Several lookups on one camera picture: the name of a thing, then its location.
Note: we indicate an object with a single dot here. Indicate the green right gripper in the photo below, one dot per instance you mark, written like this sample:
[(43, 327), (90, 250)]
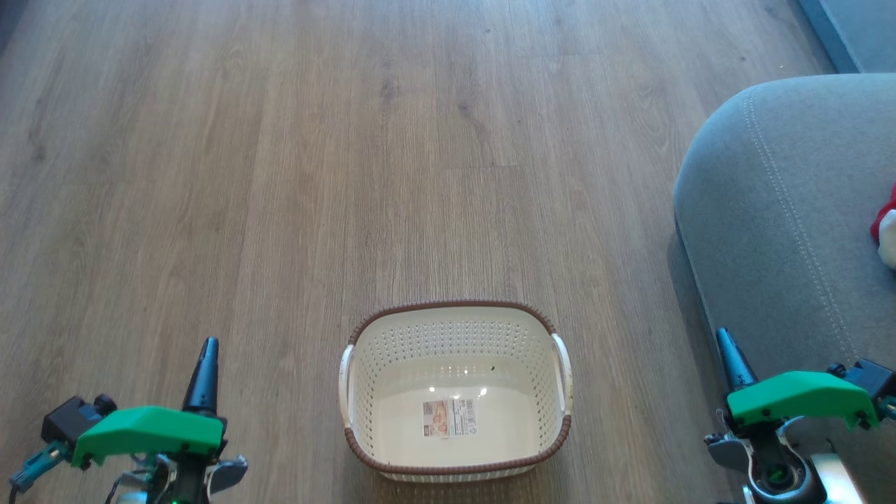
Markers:
[(798, 399)]

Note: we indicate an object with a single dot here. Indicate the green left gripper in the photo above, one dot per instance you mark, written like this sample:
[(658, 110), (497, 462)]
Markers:
[(147, 430)]

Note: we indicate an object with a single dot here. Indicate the red and white garment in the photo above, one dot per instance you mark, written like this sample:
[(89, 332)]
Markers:
[(885, 213)]

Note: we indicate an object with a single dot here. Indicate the grey fabric sofa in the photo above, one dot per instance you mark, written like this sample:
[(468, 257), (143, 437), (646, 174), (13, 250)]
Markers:
[(784, 210)]

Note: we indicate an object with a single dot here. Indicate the paper label sticker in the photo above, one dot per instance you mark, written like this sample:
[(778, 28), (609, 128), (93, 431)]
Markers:
[(449, 418)]

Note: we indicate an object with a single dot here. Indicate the cream laundry basket brown rim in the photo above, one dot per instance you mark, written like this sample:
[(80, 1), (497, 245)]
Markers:
[(455, 336)]

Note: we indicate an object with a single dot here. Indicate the blue grey upholstered furniture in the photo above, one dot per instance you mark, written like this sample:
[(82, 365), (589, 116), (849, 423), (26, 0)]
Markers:
[(857, 28)]

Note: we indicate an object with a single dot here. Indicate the dark grey furniture edge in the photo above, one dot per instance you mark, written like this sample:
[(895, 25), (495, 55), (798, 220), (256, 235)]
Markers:
[(8, 17)]

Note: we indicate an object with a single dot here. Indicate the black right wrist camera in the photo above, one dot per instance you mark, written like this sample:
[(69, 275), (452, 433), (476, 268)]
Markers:
[(871, 378)]

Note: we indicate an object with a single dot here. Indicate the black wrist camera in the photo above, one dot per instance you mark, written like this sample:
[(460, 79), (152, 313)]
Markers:
[(871, 378), (66, 420)]

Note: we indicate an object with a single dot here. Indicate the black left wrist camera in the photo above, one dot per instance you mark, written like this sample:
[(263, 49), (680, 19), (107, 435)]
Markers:
[(66, 420)]

